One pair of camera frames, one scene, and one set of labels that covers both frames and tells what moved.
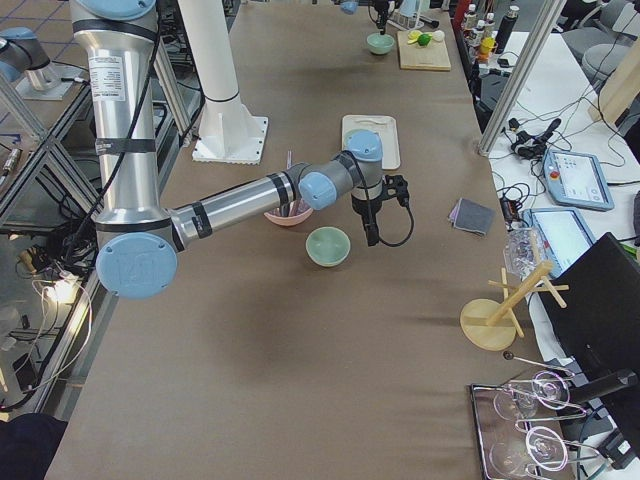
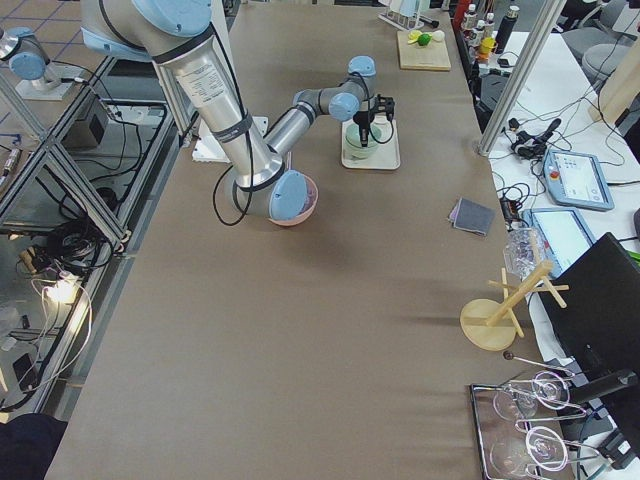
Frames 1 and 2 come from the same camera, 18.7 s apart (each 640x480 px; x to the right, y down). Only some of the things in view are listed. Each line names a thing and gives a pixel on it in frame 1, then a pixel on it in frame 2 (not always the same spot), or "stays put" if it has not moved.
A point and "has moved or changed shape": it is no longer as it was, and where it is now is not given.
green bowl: [328, 246] → [353, 136]
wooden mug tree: [489, 325] stays put
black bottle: [506, 28] stays put
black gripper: [395, 186] → [385, 104]
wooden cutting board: [433, 56] stays put
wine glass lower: [540, 447] stays put
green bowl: [380, 44] has moved or changed shape
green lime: [424, 39] stays put
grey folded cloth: [471, 216] stays put
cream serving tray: [386, 126] stays put
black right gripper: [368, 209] → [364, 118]
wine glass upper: [547, 388] stays put
